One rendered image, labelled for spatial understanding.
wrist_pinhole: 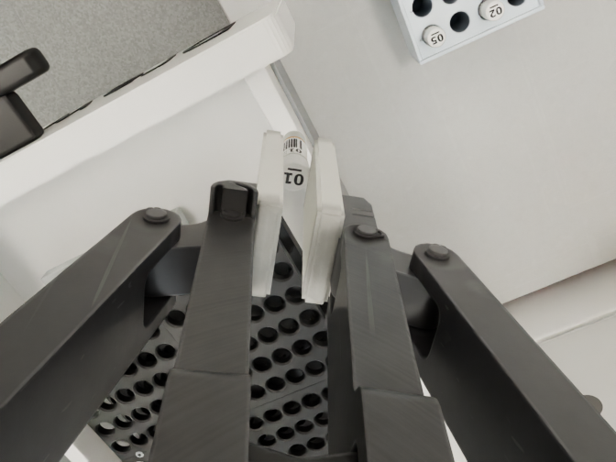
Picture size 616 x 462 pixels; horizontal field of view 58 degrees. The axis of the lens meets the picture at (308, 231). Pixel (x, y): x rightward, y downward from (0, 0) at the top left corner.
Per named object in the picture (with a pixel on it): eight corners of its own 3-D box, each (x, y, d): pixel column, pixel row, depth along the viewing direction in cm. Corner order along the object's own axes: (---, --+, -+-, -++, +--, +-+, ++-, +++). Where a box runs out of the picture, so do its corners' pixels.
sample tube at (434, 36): (411, 24, 39) (423, 32, 35) (427, 16, 39) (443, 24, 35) (416, 41, 39) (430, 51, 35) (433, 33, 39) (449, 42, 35)
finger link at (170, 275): (243, 309, 14) (123, 295, 14) (253, 224, 19) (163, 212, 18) (250, 258, 13) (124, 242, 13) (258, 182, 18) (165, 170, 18)
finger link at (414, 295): (343, 268, 14) (460, 284, 14) (334, 192, 18) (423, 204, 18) (332, 318, 14) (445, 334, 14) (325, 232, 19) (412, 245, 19)
